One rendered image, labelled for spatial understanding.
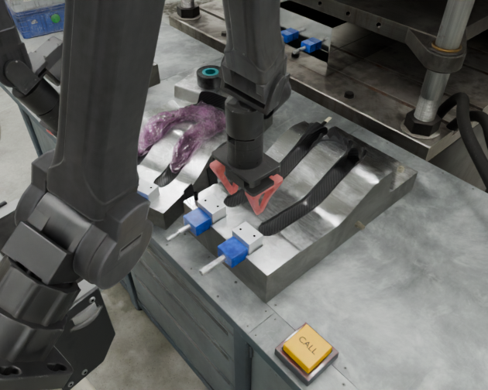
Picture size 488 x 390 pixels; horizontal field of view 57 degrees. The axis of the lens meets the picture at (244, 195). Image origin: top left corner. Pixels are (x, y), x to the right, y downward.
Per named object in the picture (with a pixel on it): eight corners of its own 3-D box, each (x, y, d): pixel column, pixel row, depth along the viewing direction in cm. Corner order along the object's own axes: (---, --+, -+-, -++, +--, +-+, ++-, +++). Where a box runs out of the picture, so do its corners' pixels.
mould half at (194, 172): (166, 230, 102) (159, 194, 94) (83, 189, 112) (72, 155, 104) (272, 124, 133) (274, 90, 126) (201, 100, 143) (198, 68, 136)
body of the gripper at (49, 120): (67, 104, 90) (42, 79, 84) (97, 122, 85) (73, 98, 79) (44, 128, 89) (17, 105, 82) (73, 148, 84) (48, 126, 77)
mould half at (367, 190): (265, 303, 88) (268, 259, 78) (186, 230, 102) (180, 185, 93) (411, 189, 112) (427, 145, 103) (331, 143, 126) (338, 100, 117)
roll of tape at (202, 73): (197, 90, 126) (196, 79, 124) (196, 76, 132) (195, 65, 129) (225, 89, 126) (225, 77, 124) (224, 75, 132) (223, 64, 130)
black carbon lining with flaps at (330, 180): (268, 247, 89) (269, 213, 83) (217, 204, 98) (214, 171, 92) (375, 172, 106) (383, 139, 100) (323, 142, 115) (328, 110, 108)
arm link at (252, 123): (216, 100, 64) (251, 111, 62) (242, 79, 68) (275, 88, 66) (219, 139, 69) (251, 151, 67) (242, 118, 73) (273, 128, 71)
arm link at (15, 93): (1, 87, 76) (18, 98, 74) (29, 58, 78) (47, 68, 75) (29, 111, 82) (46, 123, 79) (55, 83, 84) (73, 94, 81)
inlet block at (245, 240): (210, 290, 82) (208, 271, 79) (194, 273, 85) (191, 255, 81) (262, 253, 89) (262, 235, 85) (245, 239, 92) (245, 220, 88)
